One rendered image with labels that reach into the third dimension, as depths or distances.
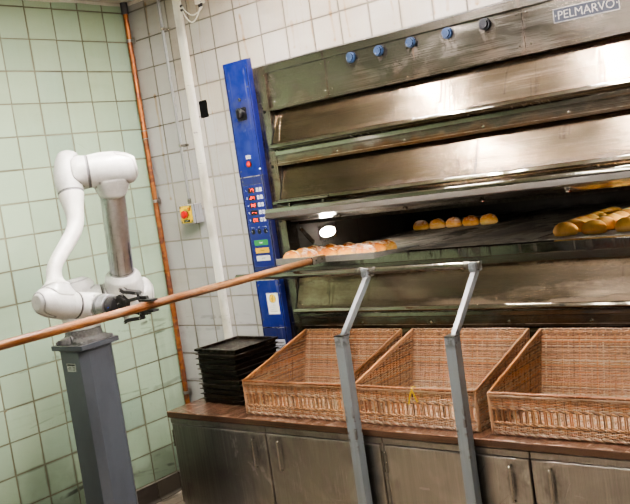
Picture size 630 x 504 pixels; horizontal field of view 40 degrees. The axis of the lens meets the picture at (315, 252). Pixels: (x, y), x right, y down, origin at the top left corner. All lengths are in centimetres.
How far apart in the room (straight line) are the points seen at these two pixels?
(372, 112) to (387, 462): 146
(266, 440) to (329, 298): 73
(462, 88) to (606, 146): 63
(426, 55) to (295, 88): 71
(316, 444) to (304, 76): 163
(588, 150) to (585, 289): 52
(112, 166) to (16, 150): 89
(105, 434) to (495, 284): 175
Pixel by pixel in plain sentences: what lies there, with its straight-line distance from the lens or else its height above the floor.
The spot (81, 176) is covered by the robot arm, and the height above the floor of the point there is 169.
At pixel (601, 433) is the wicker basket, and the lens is 300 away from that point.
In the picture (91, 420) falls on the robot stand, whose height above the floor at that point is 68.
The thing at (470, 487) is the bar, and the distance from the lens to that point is 317.
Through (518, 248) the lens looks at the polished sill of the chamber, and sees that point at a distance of 352.
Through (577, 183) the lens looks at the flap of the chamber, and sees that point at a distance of 323.
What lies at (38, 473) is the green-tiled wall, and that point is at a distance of 440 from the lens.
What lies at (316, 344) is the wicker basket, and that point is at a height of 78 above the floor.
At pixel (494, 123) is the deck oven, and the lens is 352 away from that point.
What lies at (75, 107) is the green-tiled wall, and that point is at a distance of 457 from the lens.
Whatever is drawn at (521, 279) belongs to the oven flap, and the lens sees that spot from 355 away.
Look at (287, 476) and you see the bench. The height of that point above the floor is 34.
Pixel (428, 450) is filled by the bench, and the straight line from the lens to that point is 328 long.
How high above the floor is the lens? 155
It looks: 5 degrees down
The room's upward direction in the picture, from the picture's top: 8 degrees counter-clockwise
